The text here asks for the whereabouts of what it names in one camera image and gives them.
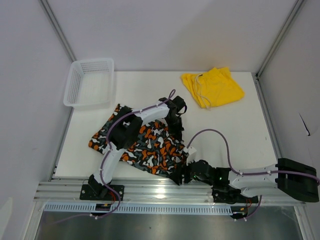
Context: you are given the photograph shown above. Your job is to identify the aluminium corner post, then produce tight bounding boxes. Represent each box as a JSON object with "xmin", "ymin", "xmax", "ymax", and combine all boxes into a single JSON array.
[
  {"xmin": 255, "ymin": 0, "xmax": 307, "ymax": 80},
  {"xmin": 38, "ymin": 0, "xmax": 77, "ymax": 62}
]

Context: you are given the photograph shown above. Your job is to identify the aluminium corner post left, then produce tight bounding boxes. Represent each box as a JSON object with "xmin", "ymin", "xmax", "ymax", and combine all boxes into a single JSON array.
[{"xmin": 38, "ymin": 0, "xmax": 77, "ymax": 62}]

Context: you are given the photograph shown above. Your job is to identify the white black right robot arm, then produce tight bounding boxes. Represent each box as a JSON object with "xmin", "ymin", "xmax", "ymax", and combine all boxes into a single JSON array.
[{"xmin": 170, "ymin": 158, "xmax": 320, "ymax": 205}]

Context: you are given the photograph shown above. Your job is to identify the aluminium corner post right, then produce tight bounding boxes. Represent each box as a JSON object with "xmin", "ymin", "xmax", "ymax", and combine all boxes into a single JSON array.
[{"xmin": 255, "ymin": 0, "xmax": 307, "ymax": 80}]

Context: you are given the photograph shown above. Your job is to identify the white plastic basket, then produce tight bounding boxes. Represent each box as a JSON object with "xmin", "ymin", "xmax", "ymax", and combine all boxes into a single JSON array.
[{"xmin": 63, "ymin": 58, "xmax": 115, "ymax": 109}]

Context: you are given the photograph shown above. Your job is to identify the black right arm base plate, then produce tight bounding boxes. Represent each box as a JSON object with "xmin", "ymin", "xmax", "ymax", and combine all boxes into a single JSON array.
[{"xmin": 212, "ymin": 189, "xmax": 259, "ymax": 205}]

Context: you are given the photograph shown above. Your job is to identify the camouflage patterned shorts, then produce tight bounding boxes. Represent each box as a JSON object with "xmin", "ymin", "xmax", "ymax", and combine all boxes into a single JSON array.
[{"xmin": 88, "ymin": 103, "xmax": 190, "ymax": 179}]

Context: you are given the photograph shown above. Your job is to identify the yellow shorts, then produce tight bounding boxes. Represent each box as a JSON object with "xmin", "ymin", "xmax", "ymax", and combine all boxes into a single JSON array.
[{"xmin": 180, "ymin": 67, "xmax": 245, "ymax": 108}]

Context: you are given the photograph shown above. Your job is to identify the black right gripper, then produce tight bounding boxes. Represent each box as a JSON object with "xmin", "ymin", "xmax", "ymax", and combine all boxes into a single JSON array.
[{"xmin": 169, "ymin": 155, "xmax": 214, "ymax": 186}]

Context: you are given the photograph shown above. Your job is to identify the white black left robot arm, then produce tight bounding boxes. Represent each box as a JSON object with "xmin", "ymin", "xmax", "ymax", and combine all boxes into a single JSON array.
[{"xmin": 80, "ymin": 96, "xmax": 188, "ymax": 200}]

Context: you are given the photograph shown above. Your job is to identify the cream shorts drawstring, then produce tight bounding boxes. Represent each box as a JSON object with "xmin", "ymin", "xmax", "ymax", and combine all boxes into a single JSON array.
[{"xmin": 192, "ymin": 73, "xmax": 211, "ymax": 110}]

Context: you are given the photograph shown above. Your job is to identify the white slotted cable duct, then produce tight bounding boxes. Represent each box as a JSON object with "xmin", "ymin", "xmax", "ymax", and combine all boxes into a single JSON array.
[{"xmin": 43, "ymin": 202, "xmax": 233, "ymax": 216}]

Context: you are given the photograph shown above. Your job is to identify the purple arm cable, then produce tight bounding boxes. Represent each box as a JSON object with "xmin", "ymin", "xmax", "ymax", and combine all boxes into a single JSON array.
[
  {"xmin": 186, "ymin": 129, "xmax": 320, "ymax": 222},
  {"xmin": 53, "ymin": 89, "xmax": 188, "ymax": 223}
]

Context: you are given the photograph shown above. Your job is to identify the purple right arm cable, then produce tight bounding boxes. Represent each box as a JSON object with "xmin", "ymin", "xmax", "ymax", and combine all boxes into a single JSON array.
[{"xmin": 186, "ymin": 129, "xmax": 320, "ymax": 222}]

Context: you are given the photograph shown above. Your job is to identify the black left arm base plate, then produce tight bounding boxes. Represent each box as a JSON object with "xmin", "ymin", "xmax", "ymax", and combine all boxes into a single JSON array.
[{"xmin": 79, "ymin": 184, "xmax": 125, "ymax": 202}]

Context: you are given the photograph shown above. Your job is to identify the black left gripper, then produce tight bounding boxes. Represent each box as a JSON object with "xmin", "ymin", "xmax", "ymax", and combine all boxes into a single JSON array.
[{"xmin": 164, "ymin": 115, "xmax": 184, "ymax": 143}]

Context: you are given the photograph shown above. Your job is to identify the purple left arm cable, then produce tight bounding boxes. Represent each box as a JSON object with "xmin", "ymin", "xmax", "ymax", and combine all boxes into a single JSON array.
[{"xmin": 53, "ymin": 89, "xmax": 188, "ymax": 223}]

